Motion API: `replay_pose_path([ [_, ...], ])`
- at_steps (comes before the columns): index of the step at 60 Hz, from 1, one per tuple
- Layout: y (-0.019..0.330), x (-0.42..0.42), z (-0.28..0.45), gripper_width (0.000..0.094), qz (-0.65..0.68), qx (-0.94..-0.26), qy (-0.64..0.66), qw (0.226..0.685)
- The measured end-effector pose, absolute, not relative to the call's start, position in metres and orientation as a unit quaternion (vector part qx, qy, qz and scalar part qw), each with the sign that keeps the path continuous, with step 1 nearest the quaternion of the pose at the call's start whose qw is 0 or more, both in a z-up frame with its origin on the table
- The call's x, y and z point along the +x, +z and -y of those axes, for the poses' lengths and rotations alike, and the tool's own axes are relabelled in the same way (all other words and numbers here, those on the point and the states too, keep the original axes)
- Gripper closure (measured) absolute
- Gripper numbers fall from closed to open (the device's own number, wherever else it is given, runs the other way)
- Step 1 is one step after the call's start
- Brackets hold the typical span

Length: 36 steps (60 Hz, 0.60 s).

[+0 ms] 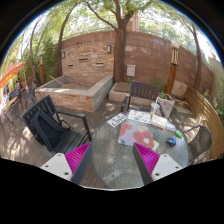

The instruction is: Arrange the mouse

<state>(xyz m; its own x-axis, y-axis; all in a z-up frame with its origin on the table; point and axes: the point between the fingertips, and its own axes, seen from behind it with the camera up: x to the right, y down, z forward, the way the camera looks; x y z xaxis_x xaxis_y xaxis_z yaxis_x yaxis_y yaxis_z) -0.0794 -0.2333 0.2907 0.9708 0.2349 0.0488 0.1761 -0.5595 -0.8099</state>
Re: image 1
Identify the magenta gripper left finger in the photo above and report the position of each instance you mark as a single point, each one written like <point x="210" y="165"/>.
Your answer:
<point x="70" y="166"/>

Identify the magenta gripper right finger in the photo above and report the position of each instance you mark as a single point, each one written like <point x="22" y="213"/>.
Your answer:
<point x="153" y="166"/>

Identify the floral mouse pad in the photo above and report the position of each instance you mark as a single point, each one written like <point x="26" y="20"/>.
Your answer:
<point x="130" y="134"/>

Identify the round glass patio table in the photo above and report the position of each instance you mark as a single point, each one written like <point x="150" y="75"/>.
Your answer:
<point x="125" y="152"/>

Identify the green marker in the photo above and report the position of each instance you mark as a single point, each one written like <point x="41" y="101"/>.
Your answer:
<point x="178" y="133"/>

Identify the black backpack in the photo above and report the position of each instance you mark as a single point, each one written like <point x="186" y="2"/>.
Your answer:
<point x="47" y="129"/>

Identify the white book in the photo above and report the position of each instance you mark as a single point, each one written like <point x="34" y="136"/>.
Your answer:
<point x="159" y="121"/>

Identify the colourful sticker sheet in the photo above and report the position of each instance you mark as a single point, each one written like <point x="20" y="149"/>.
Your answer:
<point x="140" y="116"/>

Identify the black and white sign card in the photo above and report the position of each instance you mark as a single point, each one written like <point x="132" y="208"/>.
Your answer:
<point x="116" y="120"/>

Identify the dark slatted chair left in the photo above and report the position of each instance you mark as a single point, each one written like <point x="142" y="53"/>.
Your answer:
<point x="70" y="139"/>

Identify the clear plastic cup with straw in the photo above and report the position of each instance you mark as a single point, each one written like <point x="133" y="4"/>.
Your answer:
<point x="155" y="107"/>

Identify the metal mesh chair right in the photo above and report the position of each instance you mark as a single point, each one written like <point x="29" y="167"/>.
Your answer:
<point x="199" y="147"/>

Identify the white planter bag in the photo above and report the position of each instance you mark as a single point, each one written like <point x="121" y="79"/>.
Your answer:
<point x="166" y="104"/>

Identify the dark slatted chair behind table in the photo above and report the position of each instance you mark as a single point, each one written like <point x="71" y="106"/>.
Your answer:
<point x="140" y="90"/>

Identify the stone fountain basin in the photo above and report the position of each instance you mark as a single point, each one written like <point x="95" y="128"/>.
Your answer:
<point x="79" y="99"/>

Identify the curved wooden bench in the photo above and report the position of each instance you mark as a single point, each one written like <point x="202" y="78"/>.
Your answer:
<point x="201" y="106"/>

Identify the grey utility box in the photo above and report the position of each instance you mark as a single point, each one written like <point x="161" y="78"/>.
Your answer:
<point x="131" y="70"/>

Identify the orange umbrella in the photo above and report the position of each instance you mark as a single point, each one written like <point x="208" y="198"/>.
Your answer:
<point x="12" y="70"/>

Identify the large tree trunk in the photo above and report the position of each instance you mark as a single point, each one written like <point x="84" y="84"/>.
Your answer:
<point x="119" y="48"/>

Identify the wall lantern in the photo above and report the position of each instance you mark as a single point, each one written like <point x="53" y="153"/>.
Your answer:
<point x="109" y="48"/>

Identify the wooden lamp post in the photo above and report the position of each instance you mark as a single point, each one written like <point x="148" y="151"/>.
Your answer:
<point x="174" y="63"/>

